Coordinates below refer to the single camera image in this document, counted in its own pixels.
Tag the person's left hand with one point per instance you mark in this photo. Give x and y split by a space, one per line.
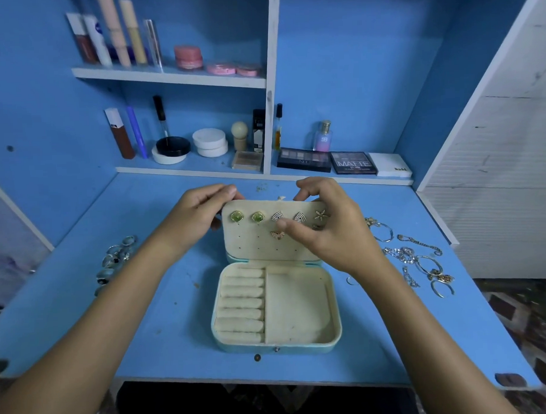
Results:
193 221

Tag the person's right hand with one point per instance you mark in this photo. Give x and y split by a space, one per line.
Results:
341 229

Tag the small silver stud earring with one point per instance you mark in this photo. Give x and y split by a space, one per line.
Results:
321 215

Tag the green stud earring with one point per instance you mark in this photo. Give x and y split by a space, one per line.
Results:
237 216
256 217

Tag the pile of silver rings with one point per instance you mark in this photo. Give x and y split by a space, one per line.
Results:
114 259

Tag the cream jewellery box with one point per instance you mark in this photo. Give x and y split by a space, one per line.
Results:
295 316

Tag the person's left forearm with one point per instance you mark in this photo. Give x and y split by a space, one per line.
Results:
81 345

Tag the person's right forearm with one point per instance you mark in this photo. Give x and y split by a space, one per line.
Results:
434 351

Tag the white flat box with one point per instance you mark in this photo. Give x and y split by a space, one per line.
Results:
389 165

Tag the person's dark clothing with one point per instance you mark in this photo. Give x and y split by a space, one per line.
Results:
262 402

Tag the black lettered eyeshadow palette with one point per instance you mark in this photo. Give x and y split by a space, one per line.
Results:
353 162

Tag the white bowl black inside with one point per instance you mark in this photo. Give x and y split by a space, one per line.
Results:
172 147

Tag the dark eyeshadow palette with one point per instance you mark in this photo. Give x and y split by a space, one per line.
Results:
303 159

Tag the square brown powder compact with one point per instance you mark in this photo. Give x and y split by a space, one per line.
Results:
247 161

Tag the white round cream jar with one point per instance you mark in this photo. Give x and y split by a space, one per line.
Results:
210 142

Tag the small pink perfume bottle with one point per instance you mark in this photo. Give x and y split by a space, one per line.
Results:
322 138

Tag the beige makeup sponge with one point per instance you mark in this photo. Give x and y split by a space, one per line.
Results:
239 132

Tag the blue cosmetic tube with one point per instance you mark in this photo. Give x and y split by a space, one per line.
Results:
137 131

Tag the black makeup brush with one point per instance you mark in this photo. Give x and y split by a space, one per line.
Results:
162 115

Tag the brown lipstick tube white cap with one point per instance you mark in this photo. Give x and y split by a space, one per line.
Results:
121 134

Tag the black cosmetic bottle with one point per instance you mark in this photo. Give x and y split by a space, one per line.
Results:
259 129

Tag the thin dark cosmetic bottle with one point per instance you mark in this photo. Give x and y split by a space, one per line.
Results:
278 126

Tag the pink flat compact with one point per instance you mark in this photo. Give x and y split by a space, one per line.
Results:
249 70
221 69

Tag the pink round jar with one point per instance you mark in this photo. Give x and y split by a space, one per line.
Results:
188 56

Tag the white slatted cabinet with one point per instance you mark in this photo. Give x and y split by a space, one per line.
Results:
500 170

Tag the white framed marbled panel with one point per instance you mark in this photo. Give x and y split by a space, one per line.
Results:
11 241

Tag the white shelf unit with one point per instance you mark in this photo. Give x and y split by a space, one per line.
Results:
271 44

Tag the short beige cosmetic tube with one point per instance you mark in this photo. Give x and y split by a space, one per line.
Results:
133 32

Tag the white tube blue label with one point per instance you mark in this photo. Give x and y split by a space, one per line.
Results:
97 39

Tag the tall beige cosmetic tube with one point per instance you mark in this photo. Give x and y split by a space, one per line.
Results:
113 31

